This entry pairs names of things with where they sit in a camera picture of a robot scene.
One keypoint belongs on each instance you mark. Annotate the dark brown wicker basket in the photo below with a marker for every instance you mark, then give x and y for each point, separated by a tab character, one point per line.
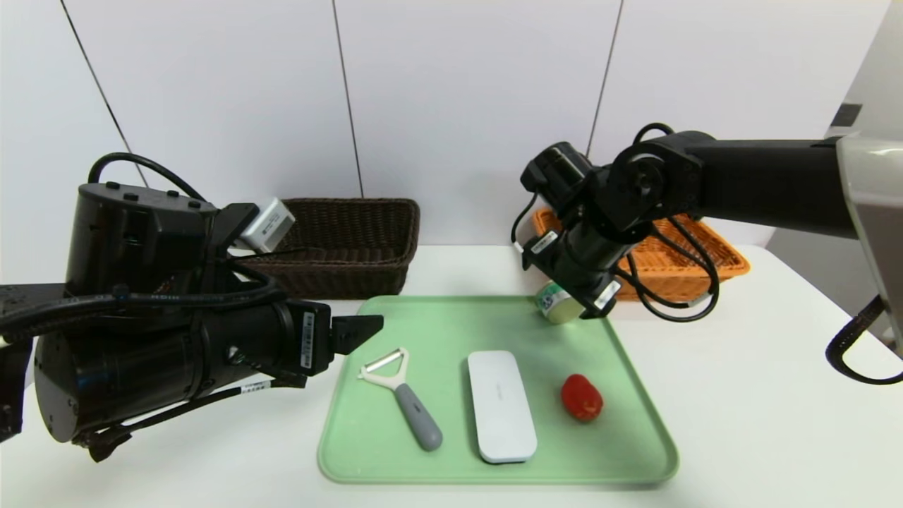
367	240

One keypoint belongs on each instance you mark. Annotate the small tin can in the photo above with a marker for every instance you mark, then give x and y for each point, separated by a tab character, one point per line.
557	307

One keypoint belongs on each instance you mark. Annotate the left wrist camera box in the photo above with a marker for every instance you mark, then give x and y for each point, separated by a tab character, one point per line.
268	224

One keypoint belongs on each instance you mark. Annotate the orange wicker basket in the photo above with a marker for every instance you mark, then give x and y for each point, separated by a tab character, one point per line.
726	264

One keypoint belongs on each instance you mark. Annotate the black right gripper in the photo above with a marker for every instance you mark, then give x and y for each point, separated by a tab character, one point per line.
598	296

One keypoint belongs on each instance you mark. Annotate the white rectangular case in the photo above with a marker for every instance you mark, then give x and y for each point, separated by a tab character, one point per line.
501	409

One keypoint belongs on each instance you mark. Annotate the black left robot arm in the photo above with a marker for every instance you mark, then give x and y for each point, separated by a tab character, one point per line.
127	367

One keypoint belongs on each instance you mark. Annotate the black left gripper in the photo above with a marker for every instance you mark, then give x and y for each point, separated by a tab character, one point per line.
311	341

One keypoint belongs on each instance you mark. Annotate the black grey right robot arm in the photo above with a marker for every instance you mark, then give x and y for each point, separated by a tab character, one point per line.
762	183

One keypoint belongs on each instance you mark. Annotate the light green plastic tray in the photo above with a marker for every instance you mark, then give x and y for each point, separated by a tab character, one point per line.
367	451

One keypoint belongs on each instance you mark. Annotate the black wall fixture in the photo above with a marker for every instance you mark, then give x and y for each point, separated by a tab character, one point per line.
846	113

